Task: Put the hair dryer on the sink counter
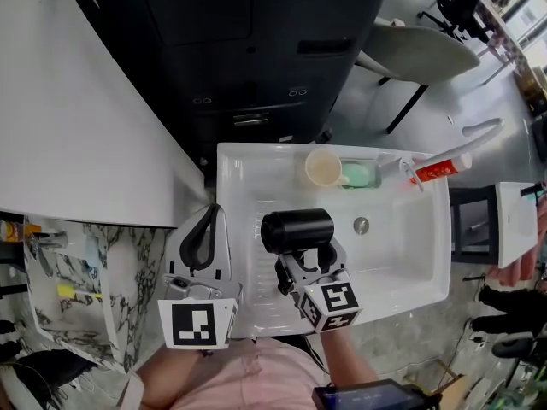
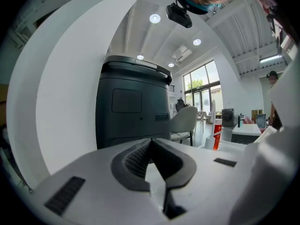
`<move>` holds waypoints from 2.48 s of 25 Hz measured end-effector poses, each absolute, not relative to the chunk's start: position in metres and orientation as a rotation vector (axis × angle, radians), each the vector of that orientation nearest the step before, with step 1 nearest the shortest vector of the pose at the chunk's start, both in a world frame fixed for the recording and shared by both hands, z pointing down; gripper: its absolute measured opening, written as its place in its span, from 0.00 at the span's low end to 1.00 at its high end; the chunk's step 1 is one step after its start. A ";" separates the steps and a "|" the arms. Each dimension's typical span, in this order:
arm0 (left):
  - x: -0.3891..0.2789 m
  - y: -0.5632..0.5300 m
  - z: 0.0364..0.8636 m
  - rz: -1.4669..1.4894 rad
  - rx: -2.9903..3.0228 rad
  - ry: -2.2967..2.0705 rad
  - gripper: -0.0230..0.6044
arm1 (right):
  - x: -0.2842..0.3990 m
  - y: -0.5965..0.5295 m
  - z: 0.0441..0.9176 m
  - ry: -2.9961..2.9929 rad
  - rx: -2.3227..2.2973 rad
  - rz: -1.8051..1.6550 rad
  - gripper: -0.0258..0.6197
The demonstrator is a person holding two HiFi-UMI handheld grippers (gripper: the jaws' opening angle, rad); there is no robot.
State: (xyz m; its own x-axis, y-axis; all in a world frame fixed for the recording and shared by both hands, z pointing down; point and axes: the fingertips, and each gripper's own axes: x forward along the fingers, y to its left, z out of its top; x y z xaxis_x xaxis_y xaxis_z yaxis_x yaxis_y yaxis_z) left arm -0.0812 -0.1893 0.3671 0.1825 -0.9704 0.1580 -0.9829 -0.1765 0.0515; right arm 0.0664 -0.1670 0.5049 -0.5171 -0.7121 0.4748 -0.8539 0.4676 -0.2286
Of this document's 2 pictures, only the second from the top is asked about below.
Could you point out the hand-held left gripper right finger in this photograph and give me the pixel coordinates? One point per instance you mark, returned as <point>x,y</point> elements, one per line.
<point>206,184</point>

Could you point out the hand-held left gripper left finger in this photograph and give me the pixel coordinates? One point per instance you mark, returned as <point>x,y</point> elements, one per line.
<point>93,172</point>

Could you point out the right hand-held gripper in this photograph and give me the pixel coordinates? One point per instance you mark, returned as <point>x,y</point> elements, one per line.
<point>287,95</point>

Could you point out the tube ceiling light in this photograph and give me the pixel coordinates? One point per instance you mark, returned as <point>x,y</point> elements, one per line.
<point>272,59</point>

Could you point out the pink towel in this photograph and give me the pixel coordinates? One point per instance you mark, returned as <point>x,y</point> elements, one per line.
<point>249,120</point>

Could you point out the red bottle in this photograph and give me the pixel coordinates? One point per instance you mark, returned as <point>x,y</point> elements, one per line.
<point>217,135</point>

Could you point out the black faucet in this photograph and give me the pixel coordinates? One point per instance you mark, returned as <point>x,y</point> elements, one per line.
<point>240,121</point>

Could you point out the small white sink black stand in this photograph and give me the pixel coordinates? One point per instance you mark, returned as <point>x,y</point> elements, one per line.
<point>246,132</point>

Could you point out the black washing machine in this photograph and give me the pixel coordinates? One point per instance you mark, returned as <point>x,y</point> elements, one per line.
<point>227,117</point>

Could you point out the black chest device with screen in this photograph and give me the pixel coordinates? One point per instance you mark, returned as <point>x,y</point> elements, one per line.
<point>279,32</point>

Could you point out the grey shell chair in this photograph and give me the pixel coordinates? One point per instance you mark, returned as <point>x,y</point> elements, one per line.
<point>184,123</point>

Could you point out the black cabinet machine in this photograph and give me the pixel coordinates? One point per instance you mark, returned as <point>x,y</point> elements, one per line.
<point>131,102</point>

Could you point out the black office chair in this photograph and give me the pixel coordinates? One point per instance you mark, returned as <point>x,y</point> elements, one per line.
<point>181,105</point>

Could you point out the black mezzanine railing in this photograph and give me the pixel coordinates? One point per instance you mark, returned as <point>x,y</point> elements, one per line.
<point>171,88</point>

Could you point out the round ceiling light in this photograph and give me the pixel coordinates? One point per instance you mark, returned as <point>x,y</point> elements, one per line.
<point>154,18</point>
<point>140,57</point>
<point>197,41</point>
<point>171,65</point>

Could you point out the ceiling air conditioner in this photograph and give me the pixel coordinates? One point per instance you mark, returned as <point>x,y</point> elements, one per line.
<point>182,53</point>

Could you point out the glass window wall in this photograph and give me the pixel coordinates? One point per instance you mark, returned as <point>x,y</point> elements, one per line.
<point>202,88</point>

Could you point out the black head-worn camera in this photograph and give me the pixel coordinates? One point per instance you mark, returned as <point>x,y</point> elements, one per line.
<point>179,15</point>

